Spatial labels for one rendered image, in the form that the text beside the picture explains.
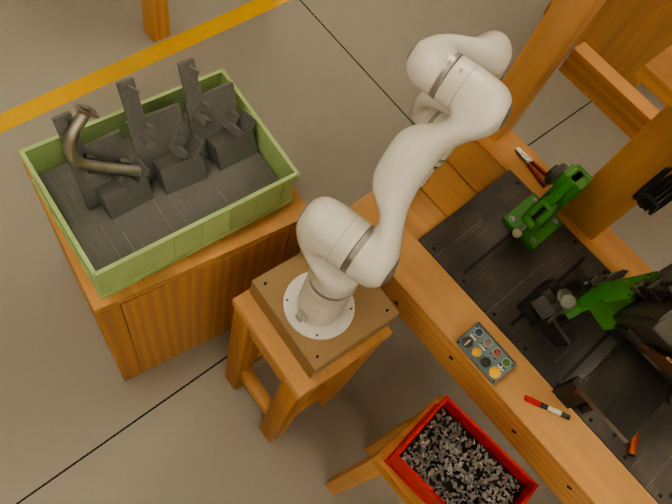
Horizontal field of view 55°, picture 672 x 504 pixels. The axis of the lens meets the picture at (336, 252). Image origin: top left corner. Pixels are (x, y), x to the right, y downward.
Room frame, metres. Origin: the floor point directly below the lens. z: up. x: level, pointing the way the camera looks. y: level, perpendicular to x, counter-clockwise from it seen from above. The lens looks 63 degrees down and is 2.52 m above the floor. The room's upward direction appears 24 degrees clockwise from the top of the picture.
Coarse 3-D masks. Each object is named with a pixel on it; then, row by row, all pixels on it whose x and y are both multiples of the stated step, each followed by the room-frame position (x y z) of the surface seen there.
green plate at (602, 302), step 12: (636, 276) 0.94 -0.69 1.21; (648, 276) 0.92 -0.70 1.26; (600, 288) 0.93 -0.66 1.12; (612, 288) 0.91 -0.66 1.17; (624, 288) 0.89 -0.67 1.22; (588, 300) 0.88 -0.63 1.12; (600, 300) 0.86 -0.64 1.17; (612, 300) 0.84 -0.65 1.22; (624, 300) 0.83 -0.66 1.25; (600, 312) 0.85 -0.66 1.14; (612, 312) 0.84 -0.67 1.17; (600, 324) 0.83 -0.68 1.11; (612, 324) 0.83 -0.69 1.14
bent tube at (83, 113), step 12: (84, 108) 0.75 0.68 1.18; (72, 120) 0.71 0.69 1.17; (84, 120) 0.72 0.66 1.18; (72, 132) 0.69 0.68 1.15; (72, 144) 0.68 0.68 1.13; (72, 156) 0.66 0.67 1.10; (84, 168) 0.67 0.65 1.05; (96, 168) 0.69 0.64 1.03; (108, 168) 0.71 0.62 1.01; (120, 168) 0.74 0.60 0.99; (132, 168) 0.76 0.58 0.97
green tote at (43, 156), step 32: (160, 96) 1.01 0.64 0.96; (96, 128) 0.84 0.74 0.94; (256, 128) 1.07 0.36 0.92; (32, 160) 0.69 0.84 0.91; (64, 160) 0.75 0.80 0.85; (288, 160) 0.99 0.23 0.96; (256, 192) 0.85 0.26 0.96; (288, 192) 0.95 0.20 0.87; (64, 224) 0.54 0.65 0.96; (192, 224) 0.69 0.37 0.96; (224, 224) 0.77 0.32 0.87; (128, 256) 0.54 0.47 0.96; (160, 256) 0.60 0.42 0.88; (96, 288) 0.47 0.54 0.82
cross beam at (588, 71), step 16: (576, 48) 1.51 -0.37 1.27; (576, 64) 1.49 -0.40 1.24; (592, 64) 1.48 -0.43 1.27; (608, 64) 1.50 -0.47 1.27; (576, 80) 1.48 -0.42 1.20; (592, 80) 1.46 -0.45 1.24; (608, 80) 1.45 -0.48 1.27; (624, 80) 1.47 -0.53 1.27; (592, 96) 1.45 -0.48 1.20; (608, 96) 1.43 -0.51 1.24; (624, 96) 1.42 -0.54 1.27; (640, 96) 1.44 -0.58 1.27; (608, 112) 1.42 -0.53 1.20; (624, 112) 1.40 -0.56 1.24; (640, 112) 1.39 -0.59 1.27; (656, 112) 1.41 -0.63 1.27; (624, 128) 1.39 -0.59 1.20; (640, 128) 1.37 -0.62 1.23
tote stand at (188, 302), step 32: (256, 224) 0.85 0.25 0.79; (288, 224) 0.89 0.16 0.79; (192, 256) 0.67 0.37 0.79; (224, 256) 0.72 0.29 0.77; (256, 256) 0.81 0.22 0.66; (288, 256) 0.92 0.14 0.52; (128, 288) 0.51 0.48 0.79; (160, 288) 0.56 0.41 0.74; (192, 288) 0.64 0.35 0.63; (224, 288) 0.73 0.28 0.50; (96, 320) 0.52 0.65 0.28; (128, 320) 0.48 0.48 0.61; (160, 320) 0.55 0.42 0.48; (192, 320) 0.64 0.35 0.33; (224, 320) 0.74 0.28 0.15; (128, 352) 0.45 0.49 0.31; (160, 352) 0.54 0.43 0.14
